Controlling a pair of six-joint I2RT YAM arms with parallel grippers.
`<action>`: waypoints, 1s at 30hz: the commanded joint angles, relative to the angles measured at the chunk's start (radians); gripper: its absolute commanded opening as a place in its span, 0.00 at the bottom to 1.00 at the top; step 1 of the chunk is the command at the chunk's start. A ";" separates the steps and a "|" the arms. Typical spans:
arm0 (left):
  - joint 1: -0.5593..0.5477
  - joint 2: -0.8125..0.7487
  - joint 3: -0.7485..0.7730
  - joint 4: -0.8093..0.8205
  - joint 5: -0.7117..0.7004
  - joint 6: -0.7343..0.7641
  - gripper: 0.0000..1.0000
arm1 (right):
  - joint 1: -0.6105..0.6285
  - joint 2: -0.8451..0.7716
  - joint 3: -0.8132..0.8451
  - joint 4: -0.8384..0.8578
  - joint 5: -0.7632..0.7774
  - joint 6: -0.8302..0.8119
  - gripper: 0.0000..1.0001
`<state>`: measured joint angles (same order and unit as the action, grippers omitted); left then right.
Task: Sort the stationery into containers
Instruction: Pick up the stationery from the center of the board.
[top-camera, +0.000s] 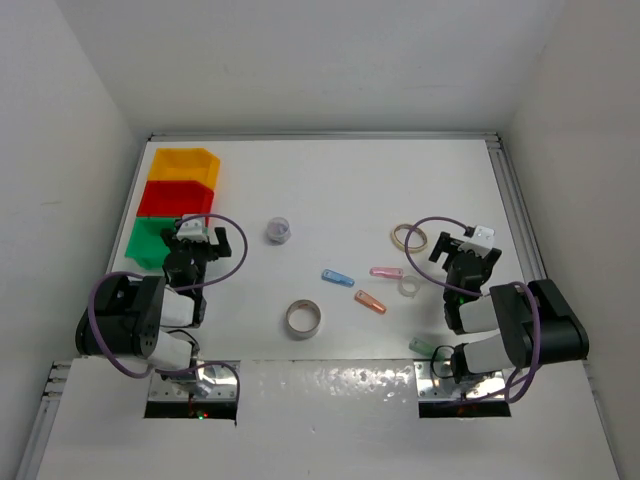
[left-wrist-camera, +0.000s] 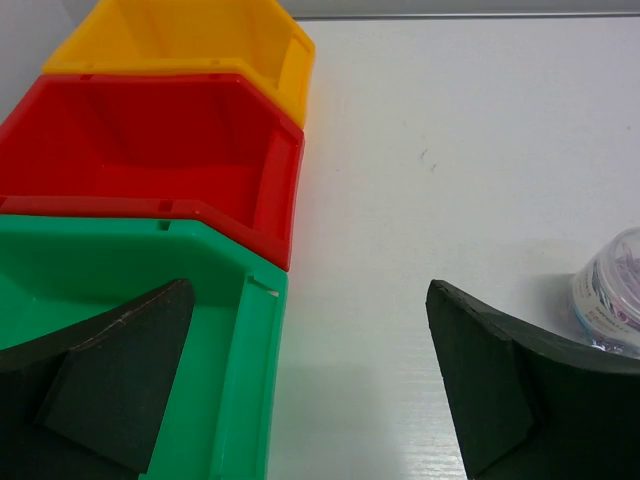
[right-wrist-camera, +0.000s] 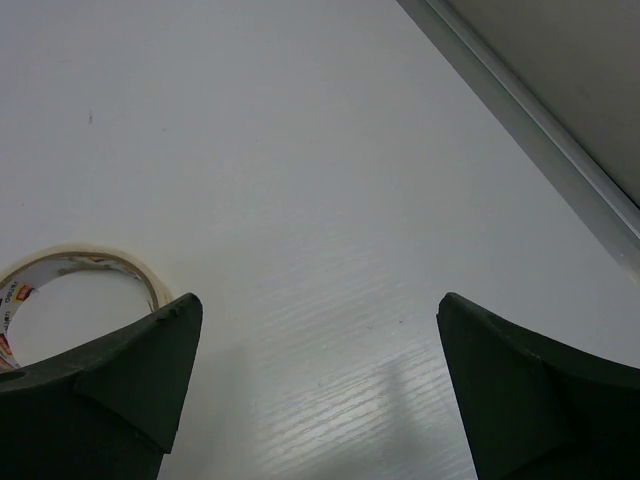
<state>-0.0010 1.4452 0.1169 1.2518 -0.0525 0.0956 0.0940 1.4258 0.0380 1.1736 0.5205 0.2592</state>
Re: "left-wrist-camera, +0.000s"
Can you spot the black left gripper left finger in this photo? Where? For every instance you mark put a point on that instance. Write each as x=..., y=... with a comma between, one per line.
x=87, y=401

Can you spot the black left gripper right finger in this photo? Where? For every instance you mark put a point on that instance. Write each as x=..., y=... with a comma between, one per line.
x=527, y=403

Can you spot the clear paperclip jar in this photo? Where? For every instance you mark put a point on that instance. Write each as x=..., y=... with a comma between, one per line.
x=604, y=296

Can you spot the green plastic bin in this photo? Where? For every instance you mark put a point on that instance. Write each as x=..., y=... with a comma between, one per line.
x=57, y=271

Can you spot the red plastic bin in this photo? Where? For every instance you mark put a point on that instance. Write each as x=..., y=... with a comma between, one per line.
x=207, y=147

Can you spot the yellow plastic bin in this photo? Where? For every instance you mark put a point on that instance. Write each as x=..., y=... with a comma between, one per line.
x=256, y=39

